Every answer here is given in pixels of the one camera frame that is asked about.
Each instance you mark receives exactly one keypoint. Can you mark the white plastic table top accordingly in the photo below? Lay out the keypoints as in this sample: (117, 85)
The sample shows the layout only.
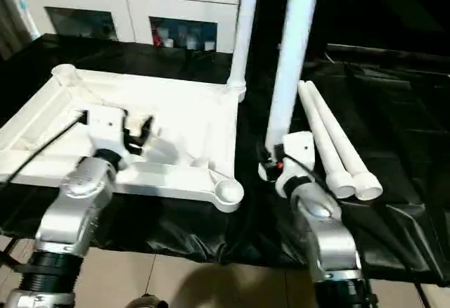
(183, 139)

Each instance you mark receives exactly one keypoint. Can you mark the white plastic table leg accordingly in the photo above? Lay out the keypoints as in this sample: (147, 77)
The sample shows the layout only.
(292, 55)
(320, 129)
(339, 138)
(244, 34)

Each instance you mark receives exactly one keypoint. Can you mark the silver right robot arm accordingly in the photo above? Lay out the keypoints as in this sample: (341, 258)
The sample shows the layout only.
(327, 230)

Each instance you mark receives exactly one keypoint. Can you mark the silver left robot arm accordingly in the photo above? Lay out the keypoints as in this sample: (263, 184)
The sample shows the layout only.
(74, 209)

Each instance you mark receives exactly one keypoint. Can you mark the black work mat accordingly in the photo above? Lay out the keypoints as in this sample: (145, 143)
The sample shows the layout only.
(394, 146)

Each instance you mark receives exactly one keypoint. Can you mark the white cabinet with glass doors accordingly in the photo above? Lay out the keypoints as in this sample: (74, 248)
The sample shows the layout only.
(105, 5)

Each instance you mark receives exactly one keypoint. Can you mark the black left robot foot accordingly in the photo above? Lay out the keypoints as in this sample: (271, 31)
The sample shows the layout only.
(145, 302)

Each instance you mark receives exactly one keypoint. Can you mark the blue and white stick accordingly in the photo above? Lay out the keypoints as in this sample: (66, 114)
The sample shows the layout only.
(22, 9)

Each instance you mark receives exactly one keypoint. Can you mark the grey curtain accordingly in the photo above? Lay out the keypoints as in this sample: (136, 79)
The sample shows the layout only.
(7, 13)

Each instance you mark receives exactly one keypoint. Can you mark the black furniture with yellow label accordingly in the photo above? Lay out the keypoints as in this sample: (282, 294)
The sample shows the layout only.
(380, 5)

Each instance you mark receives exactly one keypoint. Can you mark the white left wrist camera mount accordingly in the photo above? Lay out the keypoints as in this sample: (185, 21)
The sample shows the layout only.
(107, 131)

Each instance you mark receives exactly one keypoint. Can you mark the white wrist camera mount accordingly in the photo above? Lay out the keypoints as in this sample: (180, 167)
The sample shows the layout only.
(107, 131)
(299, 150)

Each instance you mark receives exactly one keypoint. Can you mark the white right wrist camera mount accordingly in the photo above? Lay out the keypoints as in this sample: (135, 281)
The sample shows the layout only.
(299, 150)

